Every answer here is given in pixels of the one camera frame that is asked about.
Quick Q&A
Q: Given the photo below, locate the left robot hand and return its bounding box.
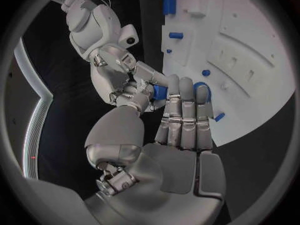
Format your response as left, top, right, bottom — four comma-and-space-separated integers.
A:
83, 74, 227, 225

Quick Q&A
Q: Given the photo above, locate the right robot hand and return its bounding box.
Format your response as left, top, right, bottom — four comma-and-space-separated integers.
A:
89, 44, 170, 114

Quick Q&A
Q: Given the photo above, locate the blue short cylinder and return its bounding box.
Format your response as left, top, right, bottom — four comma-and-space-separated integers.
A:
151, 84, 169, 101

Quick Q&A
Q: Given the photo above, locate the white task board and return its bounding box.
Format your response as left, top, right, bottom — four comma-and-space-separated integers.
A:
160, 0, 297, 148

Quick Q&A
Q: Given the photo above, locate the blue long cylinder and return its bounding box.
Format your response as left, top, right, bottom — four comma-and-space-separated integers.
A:
168, 32, 185, 40

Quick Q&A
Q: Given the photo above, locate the blue block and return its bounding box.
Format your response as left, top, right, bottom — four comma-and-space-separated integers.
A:
163, 0, 177, 16

